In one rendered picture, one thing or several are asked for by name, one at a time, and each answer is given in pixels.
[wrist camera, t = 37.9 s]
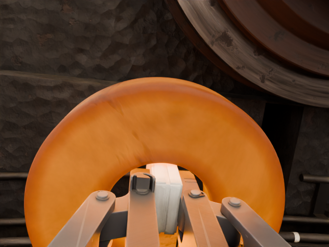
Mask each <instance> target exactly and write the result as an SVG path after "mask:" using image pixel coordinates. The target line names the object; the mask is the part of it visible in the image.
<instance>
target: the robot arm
mask: <svg viewBox="0 0 329 247"><path fill-rule="evenodd" d="M177 225H178V234H177V241H176V247H178V246H179V247H292V246H291V245H290V244H289V243H288V242H287V241H286V240H284V239H283V238H282V237H281V236H280V235H279V234H278V233H277V232H276V231H275V230H274V229H273V228H272V227H271V226H270V225H269V224H268V223H266V222H265V221H264V220H263V219H262V218H261V217H260V216H259V215H258V214H257V213H256V212H255V211H254V210H253V209H252V208H251V207H250V206H249V205H247V204H246V203H245V202H244V201H242V200H240V199H238V198H235V197H227V198H223V199H222V204H220V203H216V202H212V201H210V200H209V199H208V196H207V195H206V193H204V192H203V191H200V189H199V186H198V184H197V181H196V180H195V176H194V175H193V174H192V173H191V172H190V171H179V170H178V168H177V165H173V164H168V163H153V164H147V165H146V169H139V168H135V169H133V170H131V171H130V182H129V193H128V194H127V195H125V196H123V197H119V198H116V196H115V194H113V193H112V192H109V191H104V190H101V191H96V192H93V193H91V194H90V195H89V196H88V197H87V199H86V200H85V201H84V202H83V204H82V205H81V206H80V207H79V208H78V210H77V211H76V212H75V213H74V215H73V216H72V217H71V218H70V219H69V221H68V222H67V223H66V224H65V225H64V227H63V228H62V229H61V230H60V232H59V233H58V234H57V235H56V236H55V238H54V239H53V240H52V241H51V242H50V244H49V245H48V246H47V247H111V245H112V242H113V239H117V238H123V237H125V247H160V242H159V234H160V233H161V232H164V234H170V235H174V233H176V231H177ZM241 237H242V239H243V242H242V241H241Z"/></svg>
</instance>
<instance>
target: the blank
mask: <svg viewBox="0 0 329 247"><path fill-rule="evenodd" d="M153 163H168V164H173V165H177V166H180V167H183V168H185V169H187V170H189V171H191V172H192V173H194V174H195V175H196V176H197V177H198V178H199V179H200V180H201V181H202V182H203V192H204V193H206V195H207V196H208V199H209V200H210V201H212V202H216V203H220V204H222V199H223V198H227V197H235V198H238V199H240V200H242V201H244V202H245V203H246V204H247V205H249V206H250V207H251V208H252V209H253V210H254V211H255V212H256V213H257V214H258V215H259V216H260V217H261V218H262V219H263V220H264V221H265V222H266V223H268V224H269V225H270V226H271V227H272V228H273V229H274V230H275V231H276V232H277V233H279V230H280V227H281V224H282V219H283V214H284V206H285V187H284V178H283V173H282V168H281V164H280V161H279V159H278V156H277V154H276V151H275V149H274V147H273V145H272V144H271V142H270V140H269V139H268V137H267V136H266V134H265V133H264V131H263V130H262V129H261V127H260V126H259V125H258V124H257V123H256V122H255V121H254V120H253V119H252V118H251V117H250V116H249V115H248V114H247V113H245V112H244V111H243V110H242V109H240V108H239V107H238V106H236V105H235V104H233V103H232V102H230V101H229V100H227V99H226V98H225V97H223V96H221V95H220V94H218V93H217V92H215V91H213V90H211V89H209V88H207V87H205V86H202V85H199V84H197V83H194V82H190V81H186V80H182V79H176V78H169V77H145V78H137V79H131V80H128V81H124V82H120V83H117V84H114V85H111V86H109V87H107V88H104V89H102V90H100V91H98V92H96V93H94V94H93V95H91V96H89V97H88V98H86V99H85V100H84V101H82V102H81V103H79V104H78V105H77V106H76V107H75V108H73V109H72V110H71V111H70V112H69V113H68V114H67V115H66V116H65V117H64V118H63V119H62V120H61V121H60V123H59V124H58V125H57V126H56V127H55V128H54V129H53V131H52V132H51V133H50V134H49V135H48V136H47V138H46V139H45V140H44V142H43V143H42V145H41V147H40V148H39V150H38V152H37V154H36V156H35V158H34V160H33V162H32V165H31V167H30V170H29V173H28V177H27V181H26V186H25V193H24V214H25V222H26V227H27V231H28V235H29V238H30V241H31V243H32V246H33V247H47V246H48V245H49V244H50V242H51V241H52V240H53V239H54V238H55V236H56V235H57V234H58V233H59V232H60V230H61V229H62V228H63V227H64V225H65V224H66V223H67V222H68V221H69V219H70V218H71V217H72V216H73V215H74V213H75V212H76V211H77V210H78V208H79V207H80V206H81V205H82V204H83V202H84V201H85V200H86V199H87V197H88V196H89V195H90V194H91V193H93V192H96V191H101V190H104V191H109V192H110V191H111V189H112V188H113V186H114V185H115V184H116V183H117V181H118V180H119V179H120V178H122V177H123V176H124V175H125V174H127V173H128V172H130V171H131V170H133V169H135V168H138V167H140V166H143V165H147V164H153Z"/></svg>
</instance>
